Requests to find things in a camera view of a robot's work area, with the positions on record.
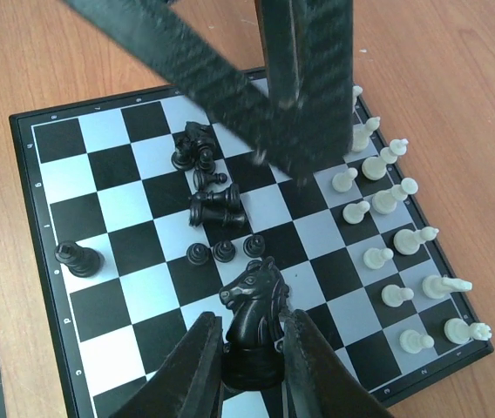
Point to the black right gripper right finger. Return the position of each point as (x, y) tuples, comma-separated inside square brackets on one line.
[(320, 385)]

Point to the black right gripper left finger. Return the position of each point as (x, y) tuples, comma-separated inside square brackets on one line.
[(188, 384)]

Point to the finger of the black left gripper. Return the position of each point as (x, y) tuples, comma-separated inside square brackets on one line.
[(302, 122)]

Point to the black knight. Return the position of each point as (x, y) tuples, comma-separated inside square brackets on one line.
[(257, 298)]

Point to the black king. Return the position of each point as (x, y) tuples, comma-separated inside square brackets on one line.
[(82, 262)]

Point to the white king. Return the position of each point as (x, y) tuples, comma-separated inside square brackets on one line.
[(375, 168)]

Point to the white pawn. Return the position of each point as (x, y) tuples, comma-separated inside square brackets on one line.
[(354, 213), (375, 258), (412, 342), (394, 295)]

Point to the white rook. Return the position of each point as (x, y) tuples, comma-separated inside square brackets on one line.
[(459, 332)]

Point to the white bishop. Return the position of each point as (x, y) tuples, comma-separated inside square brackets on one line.
[(408, 242)]

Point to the white knight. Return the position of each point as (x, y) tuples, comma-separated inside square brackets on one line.
[(437, 287)]

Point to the black and white chessboard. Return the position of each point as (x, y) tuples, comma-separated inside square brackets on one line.
[(99, 173)]

